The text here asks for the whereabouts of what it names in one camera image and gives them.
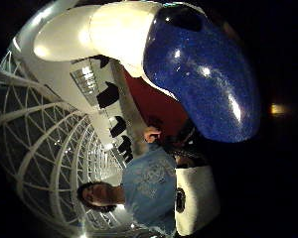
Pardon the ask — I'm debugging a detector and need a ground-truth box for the black hanging banner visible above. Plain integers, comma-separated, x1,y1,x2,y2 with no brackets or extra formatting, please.
96,81,121,110
109,115,128,139
123,150,135,164
90,55,112,69
118,134,133,154

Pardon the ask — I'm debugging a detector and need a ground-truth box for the the person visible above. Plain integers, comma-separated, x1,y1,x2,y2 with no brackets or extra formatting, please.
76,116,203,236

